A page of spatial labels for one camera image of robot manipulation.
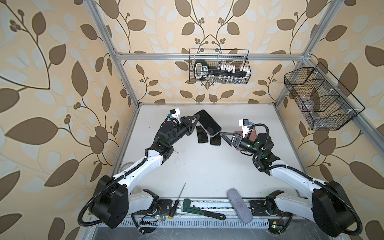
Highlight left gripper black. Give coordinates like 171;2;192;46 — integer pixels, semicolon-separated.
166;113;199;148

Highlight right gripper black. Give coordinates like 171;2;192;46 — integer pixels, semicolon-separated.
220;132;262;159

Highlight blue phone black screen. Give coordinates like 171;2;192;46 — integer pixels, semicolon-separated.
210;134;221;146

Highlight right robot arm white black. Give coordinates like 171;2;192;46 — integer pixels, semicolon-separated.
220;132;363;238

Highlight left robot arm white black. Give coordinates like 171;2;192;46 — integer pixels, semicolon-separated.
77;115;200;229

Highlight white tape roll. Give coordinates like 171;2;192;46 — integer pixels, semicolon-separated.
120;162;134;172

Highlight green pipe wrench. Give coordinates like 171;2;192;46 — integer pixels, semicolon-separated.
182;199;226;221

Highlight grey oblong pouch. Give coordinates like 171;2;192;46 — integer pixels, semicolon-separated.
227;189;253;224

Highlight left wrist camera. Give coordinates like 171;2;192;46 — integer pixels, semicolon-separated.
168;109;181;120

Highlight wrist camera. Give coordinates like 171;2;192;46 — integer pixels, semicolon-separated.
239;119;253;138
168;109;181;120

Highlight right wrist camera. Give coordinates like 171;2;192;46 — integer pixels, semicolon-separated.
239;119;253;138

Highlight black socket set rail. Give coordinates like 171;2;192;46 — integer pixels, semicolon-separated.
193;60;251;80

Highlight black wire basket back wall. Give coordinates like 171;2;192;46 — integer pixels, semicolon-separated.
189;48;252;85

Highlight black wire basket wall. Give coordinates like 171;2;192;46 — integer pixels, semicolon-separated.
189;48;252;85
284;62;366;131

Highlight screwdriver black yellow handle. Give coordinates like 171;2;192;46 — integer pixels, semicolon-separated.
168;183;186;220

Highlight black wire basket right wall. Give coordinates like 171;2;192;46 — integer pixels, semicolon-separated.
284;62;366;131

